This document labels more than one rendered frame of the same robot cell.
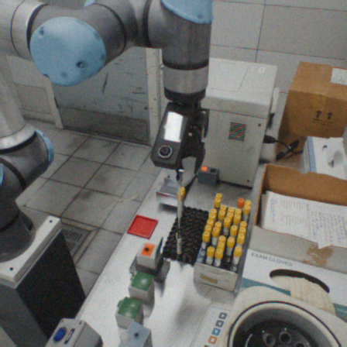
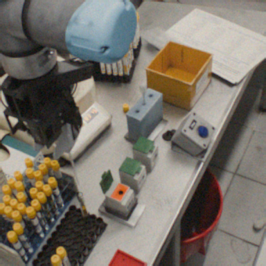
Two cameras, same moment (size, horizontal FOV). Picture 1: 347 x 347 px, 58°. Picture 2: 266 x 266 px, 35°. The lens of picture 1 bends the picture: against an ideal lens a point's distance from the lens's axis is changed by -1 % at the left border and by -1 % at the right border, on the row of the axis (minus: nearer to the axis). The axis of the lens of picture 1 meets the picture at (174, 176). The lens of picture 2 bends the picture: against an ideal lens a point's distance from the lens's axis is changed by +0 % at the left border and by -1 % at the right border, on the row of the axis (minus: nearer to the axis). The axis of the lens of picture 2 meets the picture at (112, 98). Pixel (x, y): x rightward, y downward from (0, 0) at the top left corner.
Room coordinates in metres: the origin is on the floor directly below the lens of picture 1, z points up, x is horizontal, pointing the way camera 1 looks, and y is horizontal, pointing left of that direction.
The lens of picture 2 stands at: (0.92, 0.22, 1.71)
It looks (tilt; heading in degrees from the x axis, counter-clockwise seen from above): 45 degrees down; 197
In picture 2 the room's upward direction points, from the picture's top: 8 degrees counter-clockwise
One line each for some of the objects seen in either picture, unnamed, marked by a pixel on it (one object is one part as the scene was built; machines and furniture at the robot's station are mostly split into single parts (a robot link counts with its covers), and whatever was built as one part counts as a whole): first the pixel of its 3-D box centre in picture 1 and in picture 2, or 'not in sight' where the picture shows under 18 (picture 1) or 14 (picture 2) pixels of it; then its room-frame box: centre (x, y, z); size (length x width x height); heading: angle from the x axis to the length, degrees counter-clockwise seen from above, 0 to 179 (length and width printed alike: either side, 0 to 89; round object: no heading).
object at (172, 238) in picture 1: (187, 221); (63, 237); (0.56, -0.03, 0.93); 0.17 x 0.09 x 0.11; 162
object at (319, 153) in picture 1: (328, 156); not in sight; (0.84, -0.51, 0.94); 0.22 x 0.12 x 0.13; 165
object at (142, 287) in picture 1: (141, 287); (132, 174); (0.38, 0.07, 0.91); 0.05 x 0.04 x 0.07; 71
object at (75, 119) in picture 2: not in sight; (67, 118); (0.49, 0.01, 1.21); 0.05 x 0.02 x 0.09; 72
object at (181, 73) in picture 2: not in sight; (179, 75); (0.06, 0.15, 0.93); 0.13 x 0.13 x 0.10; 67
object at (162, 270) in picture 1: (149, 264); (121, 206); (0.45, 0.06, 0.89); 0.09 x 0.05 x 0.04; 71
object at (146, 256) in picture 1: (149, 257); (120, 199); (0.45, 0.06, 0.92); 0.05 x 0.04 x 0.06; 71
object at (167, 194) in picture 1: (177, 176); not in sight; (0.76, -0.01, 0.92); 0.21 x 0.07 x 0.05; 161
